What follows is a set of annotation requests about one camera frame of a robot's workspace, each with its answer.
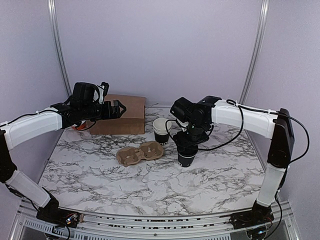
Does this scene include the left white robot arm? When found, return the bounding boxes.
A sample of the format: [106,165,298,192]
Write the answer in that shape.
[0,82,127,223]

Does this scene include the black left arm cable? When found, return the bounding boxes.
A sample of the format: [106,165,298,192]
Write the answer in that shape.
[4,111,51,126]

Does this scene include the brown paper bag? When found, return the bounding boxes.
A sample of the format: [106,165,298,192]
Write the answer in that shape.
[89,94,146,135]

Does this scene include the brown cardboard cup carrier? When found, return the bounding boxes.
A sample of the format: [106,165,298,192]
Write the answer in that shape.
[116,141,164,167]

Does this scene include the aluminium front rail base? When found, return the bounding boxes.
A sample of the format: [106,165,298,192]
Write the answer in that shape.
[8,199,302,240]

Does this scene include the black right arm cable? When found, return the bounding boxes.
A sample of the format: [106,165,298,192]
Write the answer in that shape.
[164,99,311,163]

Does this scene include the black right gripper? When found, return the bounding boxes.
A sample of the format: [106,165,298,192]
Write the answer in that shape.
[173,120,209,152]

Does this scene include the aluminium frame post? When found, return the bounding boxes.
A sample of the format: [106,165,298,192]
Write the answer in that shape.
[239,0,270,104]
[47,0,72,97]

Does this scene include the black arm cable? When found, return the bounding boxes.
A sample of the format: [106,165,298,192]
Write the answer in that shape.
[164,99,311,163]
[4,111,51,126]

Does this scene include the aluminium frame post right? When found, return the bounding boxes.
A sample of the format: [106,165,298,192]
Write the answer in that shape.
[239,0,270,104]

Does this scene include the single black paper cup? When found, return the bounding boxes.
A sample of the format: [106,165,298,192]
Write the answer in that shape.
[177,154,196,168]

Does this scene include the aluminium frame post left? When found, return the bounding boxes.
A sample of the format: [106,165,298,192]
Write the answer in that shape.
[47,0,72,97]

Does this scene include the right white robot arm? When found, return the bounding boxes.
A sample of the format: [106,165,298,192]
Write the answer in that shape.
[170,95,295,224]

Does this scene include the stacked black paper cups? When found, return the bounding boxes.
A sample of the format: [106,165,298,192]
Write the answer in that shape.
[152,117,172,146]

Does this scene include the orange object behind left arm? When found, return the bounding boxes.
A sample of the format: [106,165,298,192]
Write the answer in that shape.
[72,121,87,131]

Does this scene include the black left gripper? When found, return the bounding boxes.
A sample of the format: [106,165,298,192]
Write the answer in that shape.
[80,99,126,121]

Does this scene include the black plastic cup lid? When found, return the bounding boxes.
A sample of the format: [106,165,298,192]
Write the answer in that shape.
[177,145,199,158]

